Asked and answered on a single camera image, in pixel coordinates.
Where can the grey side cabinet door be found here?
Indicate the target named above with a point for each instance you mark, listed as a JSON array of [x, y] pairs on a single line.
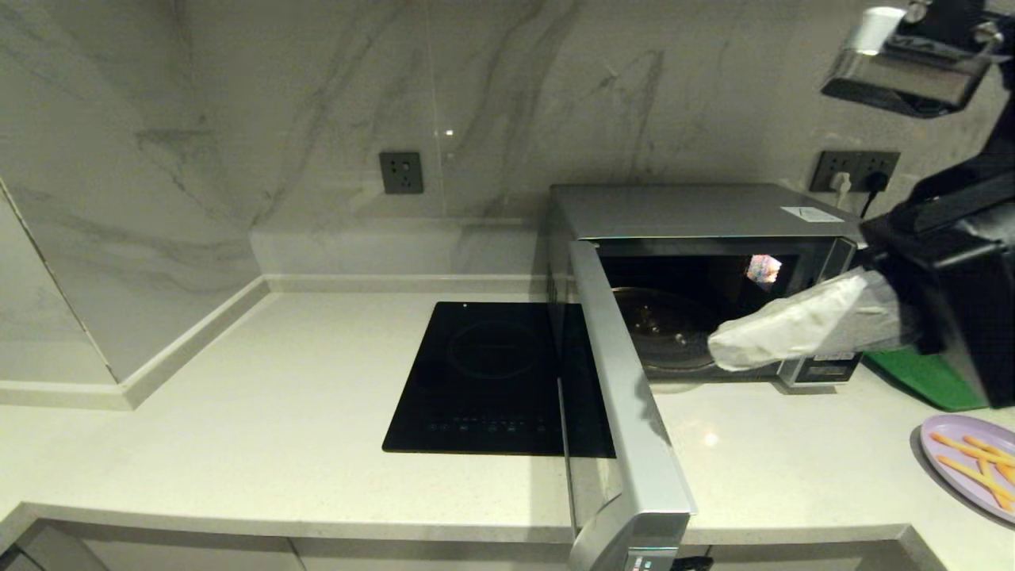
[[12, 565]]

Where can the grey angled cabinet panel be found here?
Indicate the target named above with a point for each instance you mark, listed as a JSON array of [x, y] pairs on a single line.
[[55, 555]]

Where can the purple plastic plate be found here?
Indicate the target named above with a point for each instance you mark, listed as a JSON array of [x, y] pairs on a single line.
[[944, 468]]

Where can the silver Panasonic microwave oven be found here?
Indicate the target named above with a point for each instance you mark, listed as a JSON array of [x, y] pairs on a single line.
[[674, 210]]

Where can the green plastic tray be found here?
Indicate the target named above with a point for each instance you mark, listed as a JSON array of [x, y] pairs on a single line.
[[928, 381]]

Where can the black power plug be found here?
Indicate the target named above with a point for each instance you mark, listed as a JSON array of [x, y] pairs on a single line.
[[875, 182]]

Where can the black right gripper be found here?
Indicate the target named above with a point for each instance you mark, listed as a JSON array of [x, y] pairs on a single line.
[[967, 293]]

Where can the yellow french fry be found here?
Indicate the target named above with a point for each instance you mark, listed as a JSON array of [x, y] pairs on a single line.
[[1009, 472], [987, 446], [993, 480], [971, 473], [967, 450]]

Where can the dark round plate base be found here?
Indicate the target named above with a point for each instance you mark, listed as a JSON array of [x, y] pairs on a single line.
[[670, 333]]

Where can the white paper label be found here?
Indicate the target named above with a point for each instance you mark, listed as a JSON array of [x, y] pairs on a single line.
[[811, 214]]

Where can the white power plug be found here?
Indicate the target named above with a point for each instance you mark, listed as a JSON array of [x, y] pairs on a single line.
[[840, 183]]

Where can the grey double wall socket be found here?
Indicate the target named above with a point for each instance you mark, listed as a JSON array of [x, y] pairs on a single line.
[[852, 161]]

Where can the dark glass microwave door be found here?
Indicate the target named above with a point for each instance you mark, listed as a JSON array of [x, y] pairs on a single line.
[[634, 428]]

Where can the grey single wall socket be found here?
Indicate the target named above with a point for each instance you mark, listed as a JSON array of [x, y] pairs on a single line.
[[400, 173]]

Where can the black induction cooktop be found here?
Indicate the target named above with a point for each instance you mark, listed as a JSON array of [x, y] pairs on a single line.
[[476, 381]]

